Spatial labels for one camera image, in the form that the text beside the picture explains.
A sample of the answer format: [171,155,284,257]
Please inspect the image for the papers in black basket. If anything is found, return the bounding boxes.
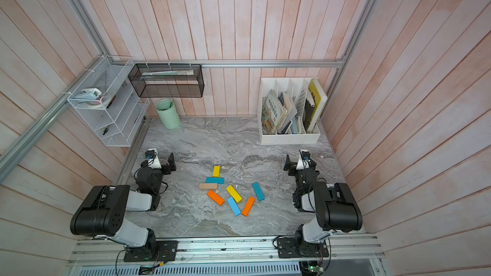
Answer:
[140,70,194,81]

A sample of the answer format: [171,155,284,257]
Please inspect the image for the teal block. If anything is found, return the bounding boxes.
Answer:
[252,182,265,201]
[205,177,225,185]

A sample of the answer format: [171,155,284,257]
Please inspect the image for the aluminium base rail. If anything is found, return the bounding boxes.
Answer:
[67,233,385,267]

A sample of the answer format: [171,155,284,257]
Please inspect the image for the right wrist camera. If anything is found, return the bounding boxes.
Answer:
[296,149,311,170]

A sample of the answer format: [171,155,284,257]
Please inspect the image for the long yellow block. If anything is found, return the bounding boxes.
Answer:
[226,185,242,203]

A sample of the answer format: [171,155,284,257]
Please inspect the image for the yellow book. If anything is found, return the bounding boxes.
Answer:
[303,78,327,133]

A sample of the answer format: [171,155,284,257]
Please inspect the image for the short yellow block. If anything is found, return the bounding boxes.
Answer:
[212,166,221,178]

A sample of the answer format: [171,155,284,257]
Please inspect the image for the orange block left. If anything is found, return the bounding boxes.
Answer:
[207,190,225,206]

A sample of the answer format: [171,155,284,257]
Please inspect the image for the black mesh wall basket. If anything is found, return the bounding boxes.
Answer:
[128,63,205,98]

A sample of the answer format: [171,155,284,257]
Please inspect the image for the orange block right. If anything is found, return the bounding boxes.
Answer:
[241,197,255,217]

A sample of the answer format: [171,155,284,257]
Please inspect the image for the orange block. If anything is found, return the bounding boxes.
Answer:
[207,190,225,206]
[241,197,255,217]

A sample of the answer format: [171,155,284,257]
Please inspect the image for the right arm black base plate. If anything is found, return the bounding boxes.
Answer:
[274,236,329,259]

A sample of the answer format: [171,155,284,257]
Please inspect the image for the natural wood block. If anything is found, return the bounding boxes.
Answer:
[198,183,218,190]

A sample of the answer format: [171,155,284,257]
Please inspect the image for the light blue block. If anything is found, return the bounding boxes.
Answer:
[227,198,241,216]

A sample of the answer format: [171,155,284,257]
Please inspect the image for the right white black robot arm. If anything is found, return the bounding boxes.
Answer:
[276,150,363,258]

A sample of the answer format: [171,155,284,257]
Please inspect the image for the mint green cup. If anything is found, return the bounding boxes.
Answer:
[155,99,181,130]

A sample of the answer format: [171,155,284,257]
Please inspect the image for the white tape dispenser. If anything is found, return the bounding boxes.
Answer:
[74,88,102,107]

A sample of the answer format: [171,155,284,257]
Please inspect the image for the illustrated children's book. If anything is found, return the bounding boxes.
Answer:
[262,89,287,135]

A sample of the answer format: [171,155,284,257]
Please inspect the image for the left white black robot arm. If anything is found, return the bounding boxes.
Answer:
[70,148,176,262]

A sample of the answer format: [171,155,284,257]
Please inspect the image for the white wire shelf rack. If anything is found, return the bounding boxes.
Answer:
[67,56,150,147]

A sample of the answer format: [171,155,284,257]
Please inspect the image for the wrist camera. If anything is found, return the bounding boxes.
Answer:
[296,149,311,170]
[145,148,162,169]

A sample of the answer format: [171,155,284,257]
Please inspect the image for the grey blue books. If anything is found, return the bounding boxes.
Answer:
[277,91,298,134]

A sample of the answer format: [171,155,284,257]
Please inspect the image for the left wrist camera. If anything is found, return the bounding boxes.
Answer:
[145,148,162,169]

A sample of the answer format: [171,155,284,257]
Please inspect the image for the white file organizer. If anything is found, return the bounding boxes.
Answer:
[258,77,321,145]

